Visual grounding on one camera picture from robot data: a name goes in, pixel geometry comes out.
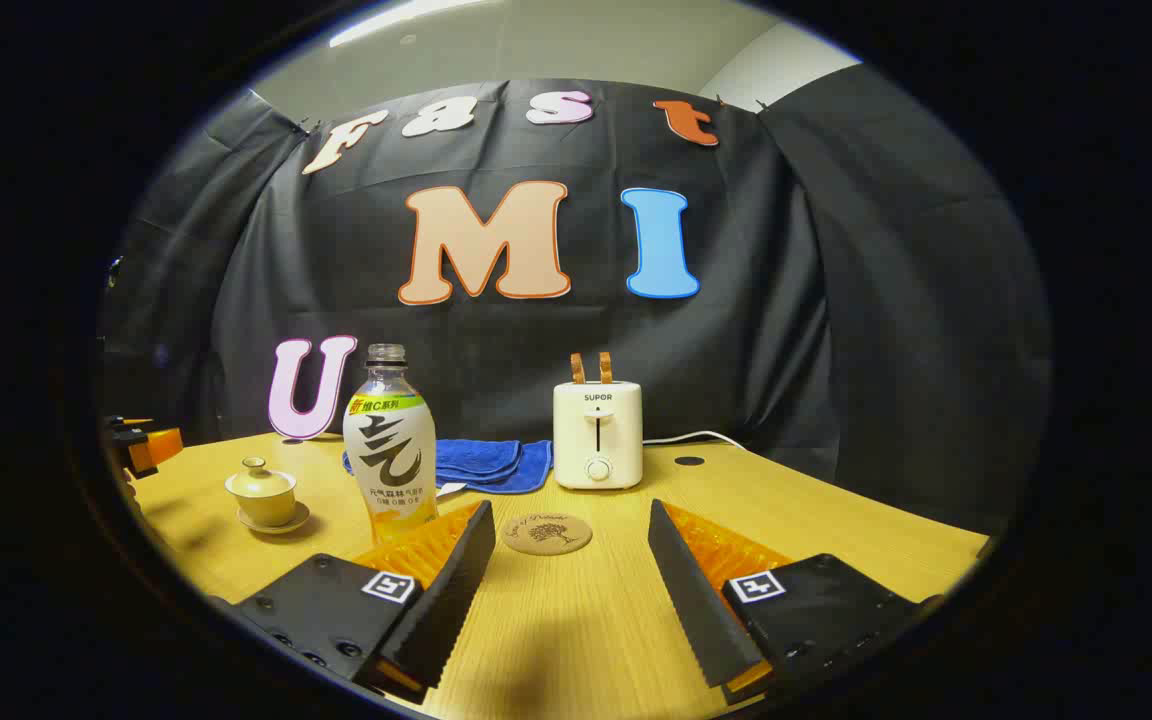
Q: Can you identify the cream ceramic teacup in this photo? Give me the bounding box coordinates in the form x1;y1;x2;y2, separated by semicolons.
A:
225;474;298;528

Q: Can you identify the cream ceramic saucer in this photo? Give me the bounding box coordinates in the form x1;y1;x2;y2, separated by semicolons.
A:
237;500;311;535

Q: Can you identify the round cork coaster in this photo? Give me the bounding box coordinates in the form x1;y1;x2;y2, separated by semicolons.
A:
502;512;594;556

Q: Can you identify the blue folded towel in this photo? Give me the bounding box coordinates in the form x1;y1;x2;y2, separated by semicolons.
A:
342;438;554;499

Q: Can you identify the clear water bottle orange drink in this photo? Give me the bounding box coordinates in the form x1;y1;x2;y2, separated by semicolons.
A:
342;344;439;547

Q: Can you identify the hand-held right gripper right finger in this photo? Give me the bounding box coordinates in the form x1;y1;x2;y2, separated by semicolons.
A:
647;499;947;706

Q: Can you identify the black backdrop cloth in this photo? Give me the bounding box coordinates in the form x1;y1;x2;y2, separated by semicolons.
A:
101;62;1052;541

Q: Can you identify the white toaster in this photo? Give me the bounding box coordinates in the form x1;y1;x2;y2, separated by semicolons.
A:
552;380;644;491

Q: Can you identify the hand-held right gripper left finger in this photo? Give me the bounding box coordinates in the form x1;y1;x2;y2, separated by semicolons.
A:
206;499;498;706

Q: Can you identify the white power cable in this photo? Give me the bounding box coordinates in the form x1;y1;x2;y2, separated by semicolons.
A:
642;430;749;451

